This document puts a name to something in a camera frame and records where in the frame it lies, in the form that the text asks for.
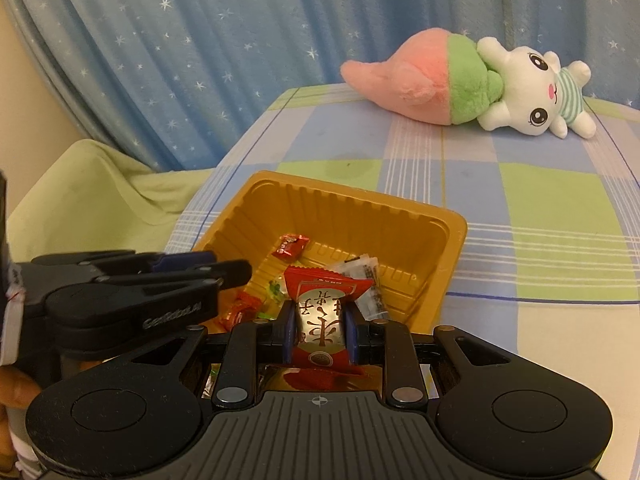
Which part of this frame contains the person's left hand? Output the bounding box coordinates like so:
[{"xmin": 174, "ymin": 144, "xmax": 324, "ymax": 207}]
[{"xmin": 0, "ymin": 366, "xmax": 41, "ymax": 477}]

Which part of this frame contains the red silver snack packet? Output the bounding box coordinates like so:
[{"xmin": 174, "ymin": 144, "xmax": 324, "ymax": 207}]
[{"xmin": 283, "ymin": 266, "xmax": 374, "ymax": 373}]

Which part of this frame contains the orange plastic tray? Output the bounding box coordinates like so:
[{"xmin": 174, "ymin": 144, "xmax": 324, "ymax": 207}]
[{"xmin": 195, "ymin": 171, "xmax": 468, "ymax": 334}]

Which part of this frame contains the checkered bed cover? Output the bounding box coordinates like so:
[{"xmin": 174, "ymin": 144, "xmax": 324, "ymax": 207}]
[{"xmin": 168, "ymin": 84, "xmax": 639, "ymax": 479}]

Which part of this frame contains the light green blanket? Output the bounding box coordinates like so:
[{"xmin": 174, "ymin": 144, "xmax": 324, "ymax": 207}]
[{"xmin": 6, "ymin": 140, "xmax": 212, "ymax": 261}]

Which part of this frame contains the white bunny carrot plush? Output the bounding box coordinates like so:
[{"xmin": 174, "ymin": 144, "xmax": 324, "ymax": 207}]
[{"xmin": 341, "ymin": 27, "xmax": 597, "ymax": 139}]

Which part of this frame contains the small dark red candy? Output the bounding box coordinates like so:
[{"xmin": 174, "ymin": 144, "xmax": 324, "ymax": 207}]
[{"xmin": 271, "ymin": 233, "xmax": 310, "ymax": 262}]

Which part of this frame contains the blue star curtain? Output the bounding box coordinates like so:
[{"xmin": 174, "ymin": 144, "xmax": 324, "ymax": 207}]
[{"xmin": 3, "ymin": 0, "xmax": 639, "ymax": 171}]

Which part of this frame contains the red foil candy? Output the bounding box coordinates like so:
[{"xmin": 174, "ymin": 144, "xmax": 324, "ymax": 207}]
[{"xmin": 217, "ymin": 292, "xmax": 262, "ymax": 332}]

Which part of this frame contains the yellow green candy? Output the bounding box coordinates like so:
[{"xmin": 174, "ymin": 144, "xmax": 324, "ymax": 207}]
[{"xmin": 266, "ymin": 274, "xmax": 290, "ymax": 306}]

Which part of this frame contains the clear black seaweed packet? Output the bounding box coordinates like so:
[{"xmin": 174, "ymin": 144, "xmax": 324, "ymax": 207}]
[{"xmin": 326, "ymin": 252, "xmax": 392, "ymax": 322}]

